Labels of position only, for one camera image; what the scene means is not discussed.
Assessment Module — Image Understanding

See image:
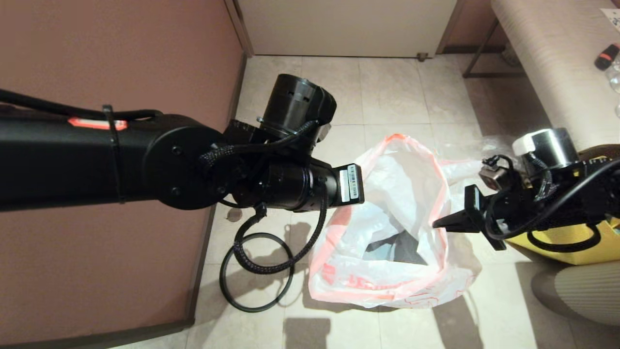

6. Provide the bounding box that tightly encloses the dark metal table frame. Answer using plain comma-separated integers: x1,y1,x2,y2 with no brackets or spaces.
463,19,526,79

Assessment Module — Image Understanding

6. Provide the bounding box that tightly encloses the black orange marker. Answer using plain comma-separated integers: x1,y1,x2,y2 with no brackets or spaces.
595,43,620,71

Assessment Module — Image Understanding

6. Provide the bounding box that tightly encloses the grey ribbed stool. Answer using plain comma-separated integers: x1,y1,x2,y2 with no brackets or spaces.
530,262,620,326

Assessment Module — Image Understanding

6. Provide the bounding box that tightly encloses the white printed paper sheet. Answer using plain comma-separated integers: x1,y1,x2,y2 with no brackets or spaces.
600,7,620,31

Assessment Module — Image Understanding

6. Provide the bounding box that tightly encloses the smooth black arm cable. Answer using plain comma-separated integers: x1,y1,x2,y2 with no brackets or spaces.
0,89,163,122
484,158,620,254

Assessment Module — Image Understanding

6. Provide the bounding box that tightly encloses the braided black right arm cable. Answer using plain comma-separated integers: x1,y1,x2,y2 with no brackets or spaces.
528,153,555,200

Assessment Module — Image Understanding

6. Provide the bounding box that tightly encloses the used white pink trash bag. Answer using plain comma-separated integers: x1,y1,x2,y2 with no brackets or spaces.
438,159,490,204

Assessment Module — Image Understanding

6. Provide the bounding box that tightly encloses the white door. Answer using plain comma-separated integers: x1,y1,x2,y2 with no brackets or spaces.
237,0,458,58

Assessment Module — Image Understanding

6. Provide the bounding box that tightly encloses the smooth black right arm cable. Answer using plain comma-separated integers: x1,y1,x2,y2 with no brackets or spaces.
484,158,620,254

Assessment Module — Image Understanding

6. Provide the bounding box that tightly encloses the grey bin rim ring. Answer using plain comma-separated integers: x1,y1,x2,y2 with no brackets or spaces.
219,233,295,313

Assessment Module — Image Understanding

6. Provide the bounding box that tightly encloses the smooth black left arm cable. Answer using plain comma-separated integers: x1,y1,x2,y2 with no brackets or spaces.
0,89,163,122

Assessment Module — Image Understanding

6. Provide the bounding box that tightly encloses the clear crumpled plastic bag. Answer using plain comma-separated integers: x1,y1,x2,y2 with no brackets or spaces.
477,136,516,163

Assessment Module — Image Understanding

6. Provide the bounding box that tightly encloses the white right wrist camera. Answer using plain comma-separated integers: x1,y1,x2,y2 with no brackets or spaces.
479,154,515,192

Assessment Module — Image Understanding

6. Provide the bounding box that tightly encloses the fresh white pink trash bag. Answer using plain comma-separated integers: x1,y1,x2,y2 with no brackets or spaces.
309,133,481,309

